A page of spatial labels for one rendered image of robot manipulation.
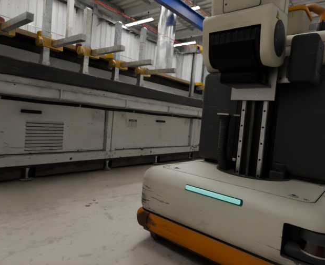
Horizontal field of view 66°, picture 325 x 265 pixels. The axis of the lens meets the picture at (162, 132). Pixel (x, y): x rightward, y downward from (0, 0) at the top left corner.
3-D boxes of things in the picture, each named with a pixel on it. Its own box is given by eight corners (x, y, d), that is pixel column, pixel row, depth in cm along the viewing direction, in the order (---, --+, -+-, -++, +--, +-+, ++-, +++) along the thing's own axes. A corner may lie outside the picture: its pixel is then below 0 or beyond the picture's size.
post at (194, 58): (193, 98, 254) (197, 53, 251) (191, 97, 250) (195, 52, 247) (190, 98, 256) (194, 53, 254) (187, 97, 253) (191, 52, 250)
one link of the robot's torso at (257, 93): (236, 101, 100) (243, 39, 99) (318, 103, 82) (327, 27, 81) (202, 92, 80) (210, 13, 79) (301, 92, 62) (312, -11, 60)
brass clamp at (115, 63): (128, 70, 181) (128, 63, 181) (113, 65, 171) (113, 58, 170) (122, 70, 185) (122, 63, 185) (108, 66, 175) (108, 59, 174)
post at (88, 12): (87, 85, 158) (92, 9, 155) (82, 85, 155) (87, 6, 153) (83, 86, 160) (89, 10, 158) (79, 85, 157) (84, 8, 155)
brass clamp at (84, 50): (99, 59, 162) (100, 51, 161) (81, 53, 151) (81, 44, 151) (94, 59, 166) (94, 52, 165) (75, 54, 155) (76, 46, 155)
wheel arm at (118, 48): (124, 52, 142) (125, 45, 141) (120, 51, 139) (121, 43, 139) (81, 59, 169) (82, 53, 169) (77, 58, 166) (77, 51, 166)
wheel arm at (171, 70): (176, 73, 180) (176, 68, 180) (173, 73, 178) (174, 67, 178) (134, 76, 208) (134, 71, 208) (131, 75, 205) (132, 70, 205)
